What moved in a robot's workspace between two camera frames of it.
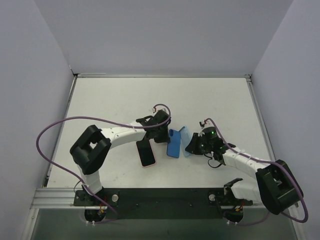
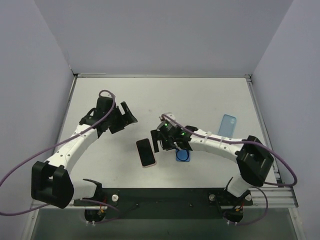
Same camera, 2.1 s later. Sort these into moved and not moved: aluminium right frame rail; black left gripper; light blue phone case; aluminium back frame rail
Moved: black left gripper; light blue phone case
Not moved: aluminium back frame rail; aluminium right frame rail
